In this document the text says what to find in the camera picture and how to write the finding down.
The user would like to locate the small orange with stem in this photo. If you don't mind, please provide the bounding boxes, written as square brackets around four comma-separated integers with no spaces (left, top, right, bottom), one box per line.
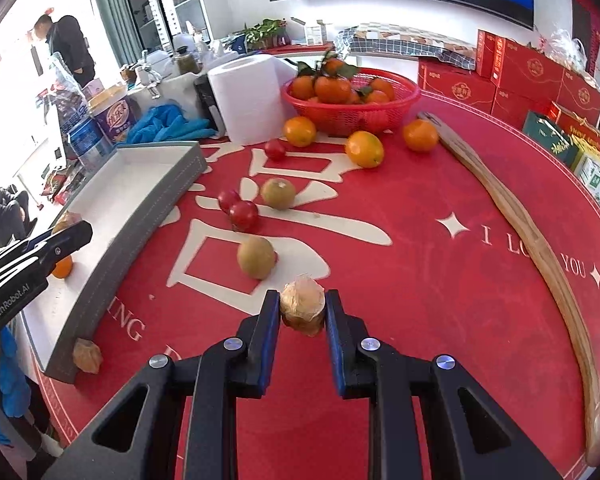
[52,256,73,280]

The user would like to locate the brown walnut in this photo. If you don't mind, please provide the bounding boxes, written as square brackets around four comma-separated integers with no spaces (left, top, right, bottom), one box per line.
[52,211,82,234]

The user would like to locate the pale walnut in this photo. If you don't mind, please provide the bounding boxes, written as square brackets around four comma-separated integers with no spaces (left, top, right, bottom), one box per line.
[279,275,326,337]

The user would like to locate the seated person in dark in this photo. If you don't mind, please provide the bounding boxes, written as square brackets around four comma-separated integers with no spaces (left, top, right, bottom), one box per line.
[0,185,38,248]

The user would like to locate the walnut beside tray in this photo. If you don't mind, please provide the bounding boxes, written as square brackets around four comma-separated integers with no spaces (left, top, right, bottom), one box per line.
[72,338,102,375]

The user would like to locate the grey white tray box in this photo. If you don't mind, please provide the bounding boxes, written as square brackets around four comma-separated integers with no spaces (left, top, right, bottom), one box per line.
[22,141,207,384]

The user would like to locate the long wooden back scratcher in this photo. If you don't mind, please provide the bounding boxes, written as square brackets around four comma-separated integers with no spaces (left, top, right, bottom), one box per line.
[417,112,600,467]

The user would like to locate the purple instant noodle cup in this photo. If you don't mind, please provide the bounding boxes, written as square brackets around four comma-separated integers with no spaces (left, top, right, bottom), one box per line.
[88,82,136,144]

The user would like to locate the brown kiwi lower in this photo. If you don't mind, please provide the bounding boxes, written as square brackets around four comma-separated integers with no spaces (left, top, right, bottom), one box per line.
[236,236,277,280]

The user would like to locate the brown kiwi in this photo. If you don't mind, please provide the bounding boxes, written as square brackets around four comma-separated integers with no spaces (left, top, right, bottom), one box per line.
[236,236,277,280]
[260,178,297,210]

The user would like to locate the blue rubber gloves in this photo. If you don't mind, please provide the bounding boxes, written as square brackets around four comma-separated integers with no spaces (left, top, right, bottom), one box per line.
[124,104,216,144]

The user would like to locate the red cherry tomato left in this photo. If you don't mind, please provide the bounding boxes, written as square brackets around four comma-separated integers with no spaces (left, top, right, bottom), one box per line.
[216,190,242,214]

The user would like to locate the red round table mat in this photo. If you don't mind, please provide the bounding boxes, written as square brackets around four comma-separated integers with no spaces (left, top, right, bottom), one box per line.
[37,94,600,479]

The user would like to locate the red cherry tomato with stem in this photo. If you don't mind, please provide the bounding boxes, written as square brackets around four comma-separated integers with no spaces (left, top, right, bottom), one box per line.
[228,200,260,232]

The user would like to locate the standing man in black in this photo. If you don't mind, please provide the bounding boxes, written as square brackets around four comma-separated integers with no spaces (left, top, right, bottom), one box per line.
[33,14,95,88]

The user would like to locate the brown kiwi upper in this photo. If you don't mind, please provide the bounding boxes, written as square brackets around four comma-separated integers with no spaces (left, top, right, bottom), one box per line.
[260,178,297,210]

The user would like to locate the red cherry tomato far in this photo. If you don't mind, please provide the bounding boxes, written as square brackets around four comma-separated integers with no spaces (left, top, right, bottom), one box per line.
[264,139,287,162]

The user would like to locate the white paper towel roll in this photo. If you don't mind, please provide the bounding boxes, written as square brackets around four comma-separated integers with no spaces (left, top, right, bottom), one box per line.
[208,54,297,145]

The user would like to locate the red plastic fruit basket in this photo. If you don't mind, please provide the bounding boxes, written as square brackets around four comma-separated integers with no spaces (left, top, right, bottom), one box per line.
[280,68,420,136]

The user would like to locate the red gift boxes stack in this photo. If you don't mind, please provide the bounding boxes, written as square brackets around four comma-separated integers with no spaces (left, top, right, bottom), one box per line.
[418,29,600,151]

